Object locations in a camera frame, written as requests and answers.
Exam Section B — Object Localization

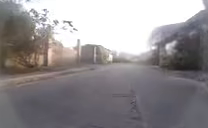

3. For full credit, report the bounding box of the pale boundary wall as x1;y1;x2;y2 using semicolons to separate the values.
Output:
35;38;82;67

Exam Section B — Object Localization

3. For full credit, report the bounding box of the leafy tree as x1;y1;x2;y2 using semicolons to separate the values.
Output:
0;0;79;72

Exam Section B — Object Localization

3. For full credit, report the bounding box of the overgrown building with wall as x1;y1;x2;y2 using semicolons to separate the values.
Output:
147;0;208;72

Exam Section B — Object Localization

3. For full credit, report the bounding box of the concrete pavement strip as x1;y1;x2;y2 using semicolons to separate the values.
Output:
0;64;96;90

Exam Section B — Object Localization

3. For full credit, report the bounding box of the grey building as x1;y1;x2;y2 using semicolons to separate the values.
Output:
80;43;114;65

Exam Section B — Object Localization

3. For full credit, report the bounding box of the grey asphalt road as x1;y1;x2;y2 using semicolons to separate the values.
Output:
0;62;208;128

